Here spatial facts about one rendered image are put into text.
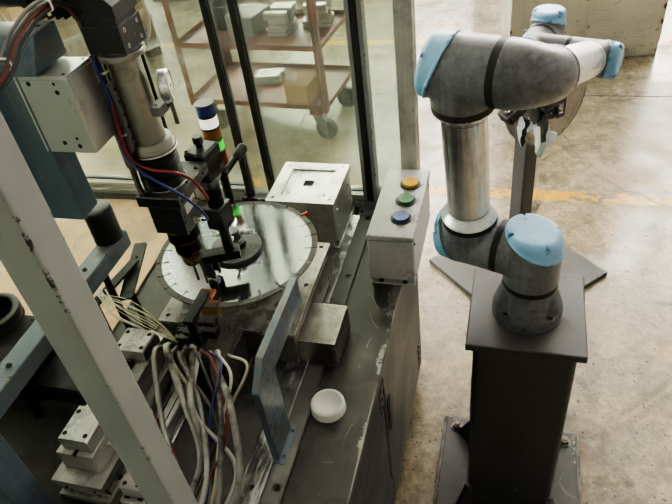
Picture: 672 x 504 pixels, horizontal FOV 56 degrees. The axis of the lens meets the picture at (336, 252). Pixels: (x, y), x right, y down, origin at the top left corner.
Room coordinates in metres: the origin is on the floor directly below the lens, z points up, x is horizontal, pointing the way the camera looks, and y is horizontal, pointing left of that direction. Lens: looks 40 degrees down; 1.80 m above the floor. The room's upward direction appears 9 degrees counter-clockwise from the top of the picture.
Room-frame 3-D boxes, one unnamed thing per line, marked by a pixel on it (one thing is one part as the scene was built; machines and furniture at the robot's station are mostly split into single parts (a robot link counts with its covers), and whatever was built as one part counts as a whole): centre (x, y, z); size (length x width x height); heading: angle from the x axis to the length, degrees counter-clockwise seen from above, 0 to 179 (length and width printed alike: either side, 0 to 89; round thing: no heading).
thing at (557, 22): (1.37, -0.55, 1.21); 0.09 x 0.08 x 0.11; 142
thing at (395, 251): (1.24, -0.17, 0.82); 0.28 x 0.11 x 0.15; 160
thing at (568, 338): (0.97, -0.40, 0.37); 0.40 x 0.40 x 0.75; 70
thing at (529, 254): (0.97, -0.40, 0.91); 0.13 x 0.12 x 0.14; 52
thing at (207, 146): (1.00, 0.21, 1.17); 0.06 x 0.05 x 0.20; 151
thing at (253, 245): (1.08, 0.21, 0.96); 0.11 x 0.11 x 0.03
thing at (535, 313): (0.97, -0.40, 0.80); 0.15 x 0.15 x 0.10
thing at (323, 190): (1.38, 0.04, 0.82); 0.18 x 0.18 x 0.15; 70
